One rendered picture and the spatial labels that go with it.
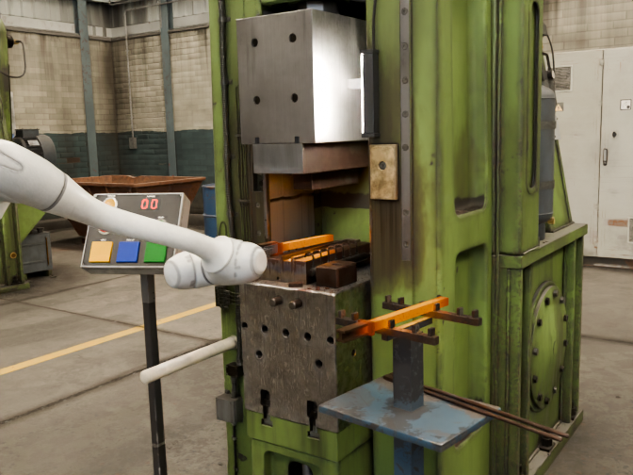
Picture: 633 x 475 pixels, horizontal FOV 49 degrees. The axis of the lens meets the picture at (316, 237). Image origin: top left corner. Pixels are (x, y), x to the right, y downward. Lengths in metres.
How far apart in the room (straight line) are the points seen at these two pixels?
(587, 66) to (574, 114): 0.46
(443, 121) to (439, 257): 0.41
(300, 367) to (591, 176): 5.42
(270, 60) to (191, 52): 8.66
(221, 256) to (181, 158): 9.35
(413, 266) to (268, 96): 0.70
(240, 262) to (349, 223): 0.99
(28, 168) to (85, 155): 10.16
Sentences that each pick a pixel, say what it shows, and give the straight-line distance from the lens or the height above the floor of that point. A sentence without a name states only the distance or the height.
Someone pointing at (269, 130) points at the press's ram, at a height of 1.41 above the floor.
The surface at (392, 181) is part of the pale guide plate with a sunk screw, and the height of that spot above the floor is 1.24.
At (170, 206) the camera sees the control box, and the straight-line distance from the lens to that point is 2.50.
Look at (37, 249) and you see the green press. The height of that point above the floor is 0.30.
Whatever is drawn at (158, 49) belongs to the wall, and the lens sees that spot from 11.43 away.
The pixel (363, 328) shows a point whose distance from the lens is 1.75.
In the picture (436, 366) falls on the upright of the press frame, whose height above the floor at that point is 0.67.
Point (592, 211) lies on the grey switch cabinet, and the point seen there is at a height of 0.55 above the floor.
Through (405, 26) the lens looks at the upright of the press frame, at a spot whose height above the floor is 1.70.
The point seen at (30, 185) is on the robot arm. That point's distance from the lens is 1.61.
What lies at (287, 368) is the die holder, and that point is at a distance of 2.29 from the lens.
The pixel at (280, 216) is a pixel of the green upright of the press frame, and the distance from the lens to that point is 2.54.
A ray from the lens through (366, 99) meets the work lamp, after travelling 2.18.
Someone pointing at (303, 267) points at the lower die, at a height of 0.97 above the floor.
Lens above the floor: 1.40
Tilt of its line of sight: 9 degrees down
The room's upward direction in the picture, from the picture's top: 2 degrees counter-clockwise
